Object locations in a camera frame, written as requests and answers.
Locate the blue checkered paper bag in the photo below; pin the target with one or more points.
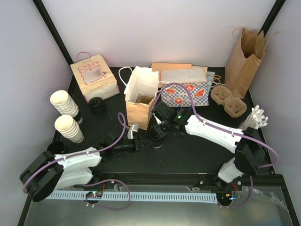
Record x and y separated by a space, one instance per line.
184 87

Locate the Cakes printed paper bag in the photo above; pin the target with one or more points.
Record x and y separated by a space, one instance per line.
94 77

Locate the upper stack of paper cups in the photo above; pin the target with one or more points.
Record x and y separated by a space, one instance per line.
63 102

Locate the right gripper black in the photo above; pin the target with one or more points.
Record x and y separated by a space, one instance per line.
160 133

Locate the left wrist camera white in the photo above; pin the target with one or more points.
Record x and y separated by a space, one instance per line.
133 129

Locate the orange paper bag white handles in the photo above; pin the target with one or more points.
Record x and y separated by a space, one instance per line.
140 93

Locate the white slotted cable duct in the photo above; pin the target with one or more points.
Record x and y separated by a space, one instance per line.
134 196

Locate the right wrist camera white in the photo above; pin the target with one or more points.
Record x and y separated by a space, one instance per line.
156 118

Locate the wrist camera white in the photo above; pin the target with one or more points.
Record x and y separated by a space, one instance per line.
133 129
156 118

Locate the black cup lid stack left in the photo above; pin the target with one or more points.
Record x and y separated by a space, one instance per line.
58 147

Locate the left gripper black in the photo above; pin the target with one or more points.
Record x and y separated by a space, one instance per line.
138 142

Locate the flat kraft bag brown handles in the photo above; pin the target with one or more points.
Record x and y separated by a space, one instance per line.
213 80

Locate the stack of paper cups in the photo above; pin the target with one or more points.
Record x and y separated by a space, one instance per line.
63 102
69 128

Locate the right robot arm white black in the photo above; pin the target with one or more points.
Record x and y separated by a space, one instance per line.
248 154

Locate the lower stack of paper cups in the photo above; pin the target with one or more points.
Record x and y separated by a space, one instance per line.
69 128

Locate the flat orange paper bag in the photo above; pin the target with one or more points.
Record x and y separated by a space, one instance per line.
159 67

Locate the white wrapped straws in cup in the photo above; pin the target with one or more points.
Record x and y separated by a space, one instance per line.
255 119

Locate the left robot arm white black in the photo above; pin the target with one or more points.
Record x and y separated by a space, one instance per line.
55 168

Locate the tall brown paper bag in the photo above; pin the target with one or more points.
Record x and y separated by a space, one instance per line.
244 61

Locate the black coffee cup lid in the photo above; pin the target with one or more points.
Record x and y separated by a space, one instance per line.
96 106

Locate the paper coffee cup black sleeve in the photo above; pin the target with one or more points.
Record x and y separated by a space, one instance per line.
156 143

